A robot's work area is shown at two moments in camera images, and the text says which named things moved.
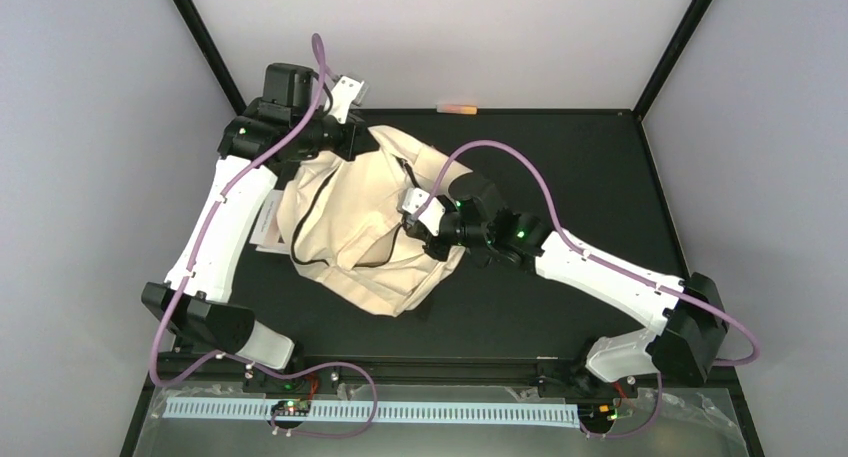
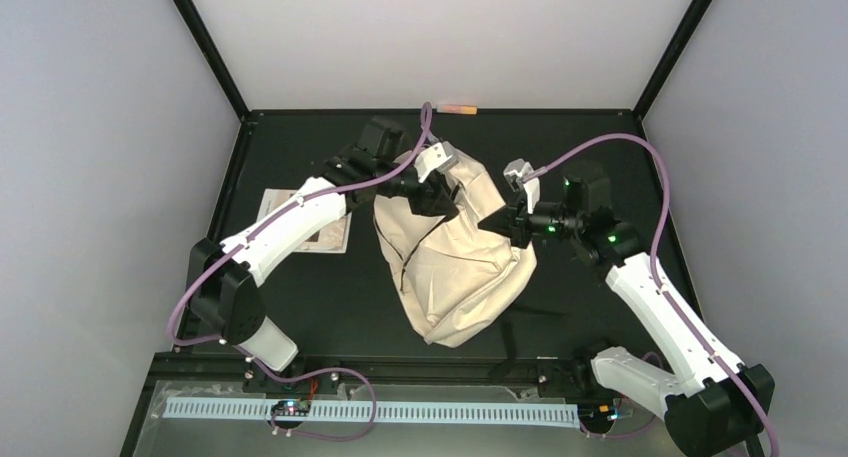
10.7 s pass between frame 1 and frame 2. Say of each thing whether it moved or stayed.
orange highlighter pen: stayed
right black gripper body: moved
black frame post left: stayed
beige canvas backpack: moved
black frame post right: stayed
